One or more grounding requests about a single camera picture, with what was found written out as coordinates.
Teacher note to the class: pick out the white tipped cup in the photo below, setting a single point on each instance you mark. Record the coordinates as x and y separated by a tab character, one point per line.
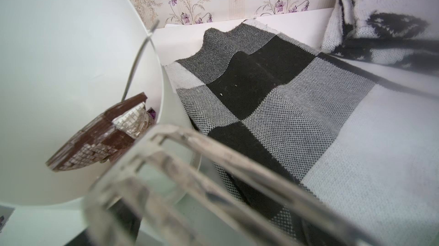
63	62

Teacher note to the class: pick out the clear left gripper finger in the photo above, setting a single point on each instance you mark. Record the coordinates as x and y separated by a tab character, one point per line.
121	182

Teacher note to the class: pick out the white smiley houndstooth scarf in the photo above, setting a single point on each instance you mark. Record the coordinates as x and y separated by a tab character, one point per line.
402	34

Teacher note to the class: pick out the grey black checked scarf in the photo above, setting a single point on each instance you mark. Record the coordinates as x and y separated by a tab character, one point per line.
366	147

